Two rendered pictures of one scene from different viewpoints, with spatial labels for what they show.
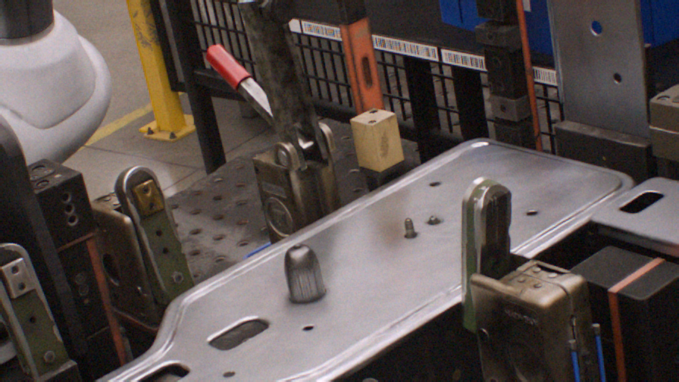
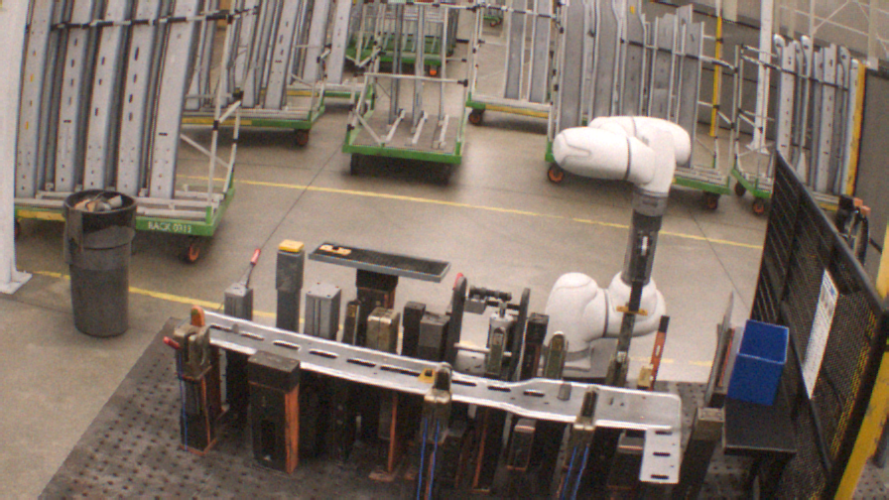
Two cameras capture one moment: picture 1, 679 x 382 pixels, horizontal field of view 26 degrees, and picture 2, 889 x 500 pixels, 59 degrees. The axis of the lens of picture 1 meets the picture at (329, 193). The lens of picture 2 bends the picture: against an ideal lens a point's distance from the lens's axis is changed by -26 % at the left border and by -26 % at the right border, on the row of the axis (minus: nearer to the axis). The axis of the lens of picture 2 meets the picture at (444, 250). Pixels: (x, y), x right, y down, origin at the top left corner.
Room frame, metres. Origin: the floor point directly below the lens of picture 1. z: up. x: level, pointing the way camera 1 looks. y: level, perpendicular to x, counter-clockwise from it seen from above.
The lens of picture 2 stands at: (-0.64, -1.33, 2.03)
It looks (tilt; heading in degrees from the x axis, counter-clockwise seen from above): 17 degrees down; 46
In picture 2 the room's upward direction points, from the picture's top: 7 degrees clockwise
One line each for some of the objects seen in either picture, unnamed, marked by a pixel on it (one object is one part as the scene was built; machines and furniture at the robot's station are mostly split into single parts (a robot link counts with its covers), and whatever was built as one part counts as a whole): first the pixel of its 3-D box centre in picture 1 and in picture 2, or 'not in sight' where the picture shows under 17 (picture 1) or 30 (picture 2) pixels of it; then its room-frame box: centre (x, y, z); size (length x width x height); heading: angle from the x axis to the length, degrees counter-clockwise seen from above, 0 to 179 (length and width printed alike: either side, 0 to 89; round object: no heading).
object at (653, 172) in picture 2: not in sight; (649, 154); (1.22, -0.06, 1.63); 0.13 x 0.11 x 0.16; 140
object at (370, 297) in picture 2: not in sight; (372, 339); (1.10, 0.69, 0.92); 0.10 x 0.08 x 0.45; 125
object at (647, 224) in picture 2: not in sight; (646, 230); (1.23, -0.07, 1.45); 0.08 x 0.07 x 0.09; 36
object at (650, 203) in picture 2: not in sight; (650, 199); (1.23, -0.07, 1.52); 0.09 x 0.09 x 0.06
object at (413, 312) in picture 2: not in sight; (408, 372); (1.08, 0.52, 0.90); 0.05 x 0.05 x 0.40; 35
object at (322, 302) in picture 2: not in sight; (320, 360); (0.90, 0.68, 0.90); 0.13 x 0.10 x 0.41; 35
